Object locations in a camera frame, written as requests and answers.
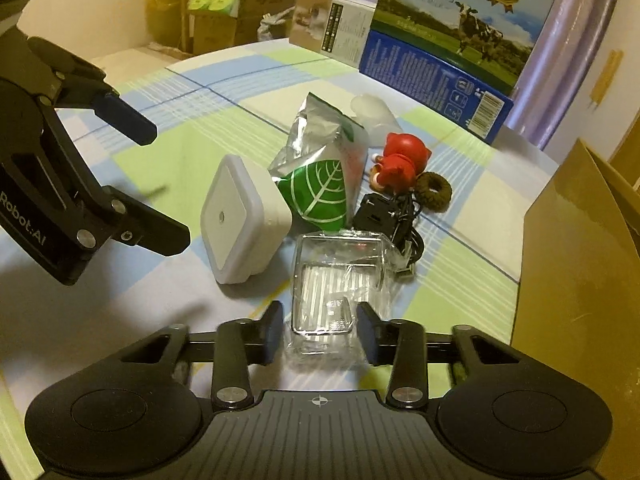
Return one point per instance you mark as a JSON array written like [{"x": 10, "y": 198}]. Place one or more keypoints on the clear plastic box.
[{"x": 332, "y": 274}]

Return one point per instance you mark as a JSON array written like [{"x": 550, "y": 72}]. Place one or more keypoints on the clear plastic cup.
[{"x": 374, "y": 114}]

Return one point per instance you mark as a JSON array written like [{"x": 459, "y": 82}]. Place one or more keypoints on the stacked cardboard boxes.
[{"x": 240, "y": 15}]

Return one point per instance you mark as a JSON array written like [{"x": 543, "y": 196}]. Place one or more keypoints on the plaid bed sheet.
[{"x": 222, "y": 118}]

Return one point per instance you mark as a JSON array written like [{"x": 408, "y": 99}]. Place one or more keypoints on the large cardboard box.
[{"x": 578, "y": 303}]

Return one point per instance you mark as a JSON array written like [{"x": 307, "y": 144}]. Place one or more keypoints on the blue flat carton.
[{"x": 450, "y": 92}]

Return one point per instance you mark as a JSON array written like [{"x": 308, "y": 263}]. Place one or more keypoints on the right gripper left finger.
[{"x": 240, "y": 344}]

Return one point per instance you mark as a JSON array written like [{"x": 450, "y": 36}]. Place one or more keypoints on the crumpled white plastic bag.
[{"x": 275, "y": 26}]

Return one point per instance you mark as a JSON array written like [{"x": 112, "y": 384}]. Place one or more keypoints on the brown hair scrunchie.
[{"x": 433, "y": 191}]

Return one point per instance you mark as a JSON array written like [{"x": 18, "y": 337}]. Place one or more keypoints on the white square night light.
[{"x": 244, "y": 220}]

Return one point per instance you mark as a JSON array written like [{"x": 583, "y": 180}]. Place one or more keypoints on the milk carton gift box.
[{"x": 491, "y": 40}]

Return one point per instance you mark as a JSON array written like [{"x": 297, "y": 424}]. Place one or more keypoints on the silver green foil pouch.
[{"x": 320, "y": 168}]

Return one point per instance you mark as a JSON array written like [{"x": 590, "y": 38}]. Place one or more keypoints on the red cat figurine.
[{"x": 404, "y": 158}]

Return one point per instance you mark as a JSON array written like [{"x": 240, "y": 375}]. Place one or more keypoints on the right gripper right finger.
[{"x": 402, "y": 345}]

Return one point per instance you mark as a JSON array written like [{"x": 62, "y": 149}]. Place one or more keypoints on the beige white product box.
[{"x": 337, "y": 29}]

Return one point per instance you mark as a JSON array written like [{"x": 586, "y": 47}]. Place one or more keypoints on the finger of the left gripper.
[
  {"x": 141, "y": 225},
  {"x": 113, "y": 110}
]

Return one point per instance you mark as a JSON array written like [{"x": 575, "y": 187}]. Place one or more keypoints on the tissue display box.
[{"x": 210, "y": 24}]

